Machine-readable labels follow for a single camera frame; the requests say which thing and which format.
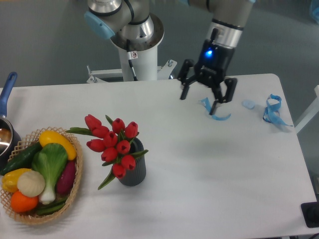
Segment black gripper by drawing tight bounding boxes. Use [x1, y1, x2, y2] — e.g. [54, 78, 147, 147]
[176, 39, 238, 116]

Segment red tulip bouquet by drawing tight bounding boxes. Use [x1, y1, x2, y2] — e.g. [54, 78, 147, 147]
[67, 115, 148, 190]

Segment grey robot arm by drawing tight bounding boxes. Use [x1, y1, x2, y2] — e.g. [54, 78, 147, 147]
[84, 0, 254, 115]

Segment dark grey ribbed vase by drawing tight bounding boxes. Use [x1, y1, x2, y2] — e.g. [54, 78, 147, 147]
[119, 138, 146, 186]

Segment small light blue cap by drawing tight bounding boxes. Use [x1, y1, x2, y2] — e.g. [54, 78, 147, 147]
[242, 100, 255, 110]

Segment knotted blue ribbon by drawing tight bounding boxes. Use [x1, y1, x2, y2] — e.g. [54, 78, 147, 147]
[262, 94, 293, 126]

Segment black device at edge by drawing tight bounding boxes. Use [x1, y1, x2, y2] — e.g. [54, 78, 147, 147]
[301, 202, 319, 228]

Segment yellow squash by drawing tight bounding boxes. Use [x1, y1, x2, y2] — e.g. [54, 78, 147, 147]
[39, 130, 77, 160]

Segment purple sweet potato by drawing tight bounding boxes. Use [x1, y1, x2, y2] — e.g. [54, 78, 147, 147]
[56, 161, 76, 195]

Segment green bok choy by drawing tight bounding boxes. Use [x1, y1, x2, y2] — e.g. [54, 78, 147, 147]
[31, 143, 68, 205]

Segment woven wicker basket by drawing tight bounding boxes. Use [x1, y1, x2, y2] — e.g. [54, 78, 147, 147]
[0, 127, 83, 225]

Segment green bean pods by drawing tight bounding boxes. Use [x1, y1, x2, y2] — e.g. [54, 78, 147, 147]
[35, 197, 67, 216]

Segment dark green cucumber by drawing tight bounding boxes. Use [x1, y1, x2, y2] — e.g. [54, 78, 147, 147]
[0, 142, 42, 176]

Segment cream white garlic bulb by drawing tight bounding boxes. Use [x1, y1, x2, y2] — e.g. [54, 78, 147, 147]
[17, 170, 45, 197]

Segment yellow bell pepper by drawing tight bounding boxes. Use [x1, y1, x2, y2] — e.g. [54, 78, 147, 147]
[1, 168, 31, 193]

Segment orange fruit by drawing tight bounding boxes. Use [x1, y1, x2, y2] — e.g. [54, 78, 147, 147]
[10, 191, 38, 213]

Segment curled blue strap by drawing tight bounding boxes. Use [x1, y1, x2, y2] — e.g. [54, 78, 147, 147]
[197, 97, 232, 121]

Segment white metal base bracket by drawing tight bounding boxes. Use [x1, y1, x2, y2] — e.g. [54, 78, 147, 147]
[86, 59, 177, 84]

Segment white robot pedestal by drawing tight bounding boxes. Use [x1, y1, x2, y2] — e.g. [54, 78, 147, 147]
[114, 43, 158, 82]

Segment white frame at right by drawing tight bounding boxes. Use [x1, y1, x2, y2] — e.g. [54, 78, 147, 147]
[295, 85, 319, 134]

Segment blue handled saucepan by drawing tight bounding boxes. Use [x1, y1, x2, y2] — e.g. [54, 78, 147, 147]
[0, 72, 21, 170]

